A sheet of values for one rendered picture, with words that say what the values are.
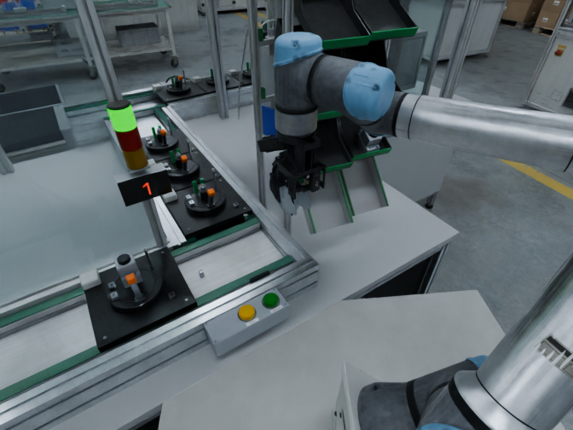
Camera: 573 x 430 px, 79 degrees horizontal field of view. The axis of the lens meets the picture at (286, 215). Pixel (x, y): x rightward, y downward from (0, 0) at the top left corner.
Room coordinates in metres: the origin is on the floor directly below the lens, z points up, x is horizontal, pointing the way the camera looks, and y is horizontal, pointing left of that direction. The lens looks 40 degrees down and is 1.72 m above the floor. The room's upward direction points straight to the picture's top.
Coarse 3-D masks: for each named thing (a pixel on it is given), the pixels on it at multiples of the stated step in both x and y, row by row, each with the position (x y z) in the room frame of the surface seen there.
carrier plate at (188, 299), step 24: (144, 264) 0.67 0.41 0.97; (168, 264) 0.67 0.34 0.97; (96, 288) 0.58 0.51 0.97; (168, 288) 0.58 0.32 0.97; (96, 312) 0.51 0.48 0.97; (120, 312) 0.51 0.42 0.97; (144, 312) 0.51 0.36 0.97; (168, 312) 0.51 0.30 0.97; (96, 336) 0.44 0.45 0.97; (120, 336) 0.44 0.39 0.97
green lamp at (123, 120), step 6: (126, 108) 0.72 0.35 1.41; (114, 114) 0.71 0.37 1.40; (120, 114) 0.71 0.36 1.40; (126, 114) 0.72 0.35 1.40; (132, 114) 0.74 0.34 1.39; (114, 120) 0.71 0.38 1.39; (120, 120) 0.71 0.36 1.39; (126, 120) 0.72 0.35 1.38; (132, 120) 0.73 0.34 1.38; (114, 126) 0.72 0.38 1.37; (120, 126) 0.71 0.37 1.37; (126, 126) 0.72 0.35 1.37; (132, 126) 0.72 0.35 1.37
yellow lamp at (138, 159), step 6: (138, 150) 0.72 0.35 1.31; (144, 150) 0.74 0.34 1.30; (126, 156) 0.71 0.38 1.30; (132, 156) 0.71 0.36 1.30; (138, 156) 0.72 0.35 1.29; (144, 156) 0.73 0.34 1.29; (126, 162) 0.72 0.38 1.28; (132, 162) 0.71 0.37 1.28; (138, 162) 0.72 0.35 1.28; (144, 162) 0.73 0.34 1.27; (132, 168) 0.71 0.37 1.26; (138, 168) 0.71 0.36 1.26
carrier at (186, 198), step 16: (176, 192) 1.02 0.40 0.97; (192, 192) 0.99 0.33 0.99; (224, 192) 1.02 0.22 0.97; (176, 208) 0.92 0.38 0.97; (192, 208) 0.90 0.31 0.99; (208, 208) 0.90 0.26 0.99; (224, 208) 0.92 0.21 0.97; (240, 208) 0.92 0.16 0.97; (192, 224) 0.84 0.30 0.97; (208, 224) 0.84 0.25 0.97
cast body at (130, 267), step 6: (114, 258) 0.59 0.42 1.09; (120, 258) 0.58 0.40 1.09; (126, 258) 0.58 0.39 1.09; (132, 258) 0.59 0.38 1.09; (120, 264) 0.56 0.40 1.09; (126, 264) 0.56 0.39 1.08; (132, 264) 0.57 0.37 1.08; (120, 270) 0.55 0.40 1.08; (126, 270) 0.56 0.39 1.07; (132, 270) 0.57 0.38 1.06; (138, 270) 0.57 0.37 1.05; (120, 276) 0.55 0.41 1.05; (138, 276) 0.56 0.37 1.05; (126, 282) 0.54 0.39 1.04; (138, 282) 0.56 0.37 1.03
